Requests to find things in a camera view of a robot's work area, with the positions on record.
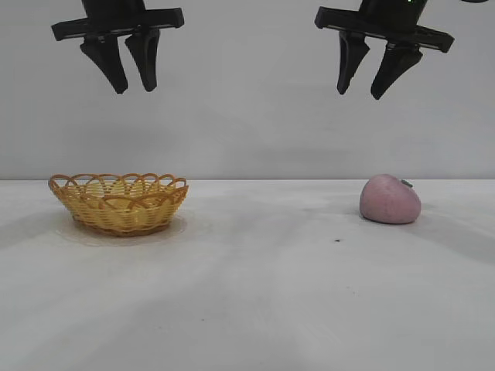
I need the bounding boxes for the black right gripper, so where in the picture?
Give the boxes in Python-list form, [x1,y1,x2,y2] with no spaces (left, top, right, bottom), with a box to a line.
[314,0,456,101]

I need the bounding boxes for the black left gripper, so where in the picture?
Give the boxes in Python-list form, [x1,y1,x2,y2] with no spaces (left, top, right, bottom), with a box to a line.
[51,0,185,96]

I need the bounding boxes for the pink peach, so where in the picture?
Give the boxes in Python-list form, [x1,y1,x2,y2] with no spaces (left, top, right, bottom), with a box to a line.
[359,173,422,226]

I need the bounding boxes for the woven yellow wicker basket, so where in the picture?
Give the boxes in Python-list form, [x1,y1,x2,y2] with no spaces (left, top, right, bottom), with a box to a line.
[48,172,190,238]

